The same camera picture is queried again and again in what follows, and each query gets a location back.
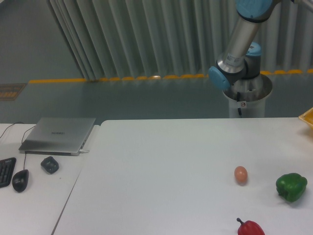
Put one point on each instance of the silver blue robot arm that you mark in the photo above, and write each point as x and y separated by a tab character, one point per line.
237	62

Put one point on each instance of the red bell pepper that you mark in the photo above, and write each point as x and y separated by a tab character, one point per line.
249	228

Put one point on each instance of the silver closed laptop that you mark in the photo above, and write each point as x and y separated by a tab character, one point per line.
58	136

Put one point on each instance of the brown egg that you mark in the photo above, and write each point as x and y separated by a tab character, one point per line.
241	175

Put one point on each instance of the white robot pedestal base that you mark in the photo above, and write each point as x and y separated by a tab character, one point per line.
247	97

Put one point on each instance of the green bell pepper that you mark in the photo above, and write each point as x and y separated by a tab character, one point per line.
291	186

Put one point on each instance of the small black case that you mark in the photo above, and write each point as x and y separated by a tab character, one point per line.
50	165

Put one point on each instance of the black computer mouse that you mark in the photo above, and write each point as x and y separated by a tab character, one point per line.
20	180

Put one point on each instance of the yellow basket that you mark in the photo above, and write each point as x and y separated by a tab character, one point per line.
307	117

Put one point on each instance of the black keyboard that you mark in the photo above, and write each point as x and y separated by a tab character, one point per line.
6	171

